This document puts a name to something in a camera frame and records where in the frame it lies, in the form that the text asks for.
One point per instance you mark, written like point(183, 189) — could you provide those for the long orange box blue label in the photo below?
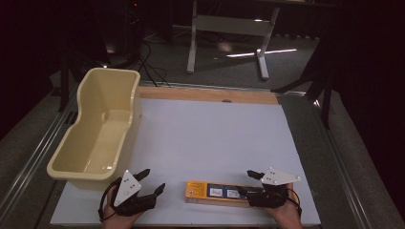
point(199, 192)

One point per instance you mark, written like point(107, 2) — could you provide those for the person's right hand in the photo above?
point(288, 216)

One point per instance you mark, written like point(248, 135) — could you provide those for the person's left hand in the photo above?
point(114, 221)

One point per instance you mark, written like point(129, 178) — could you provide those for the cream plastic tub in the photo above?
point(105, 127)

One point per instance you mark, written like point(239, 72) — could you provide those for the dark computer tower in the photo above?
point(134, 28)

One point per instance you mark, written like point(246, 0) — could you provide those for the white metal desk frame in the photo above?
point(232, 25)

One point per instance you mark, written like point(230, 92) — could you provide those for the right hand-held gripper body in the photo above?
point(277, 178)

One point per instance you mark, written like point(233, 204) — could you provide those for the aluminium rail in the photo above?
point(344, 165)
point(35, 159)

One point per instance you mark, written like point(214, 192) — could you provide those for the black metal stand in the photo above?
point(321, 86)

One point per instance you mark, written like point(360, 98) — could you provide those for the white table sheet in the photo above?
point(207, 143)

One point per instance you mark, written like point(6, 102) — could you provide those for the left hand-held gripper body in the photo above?
point(127, 187)

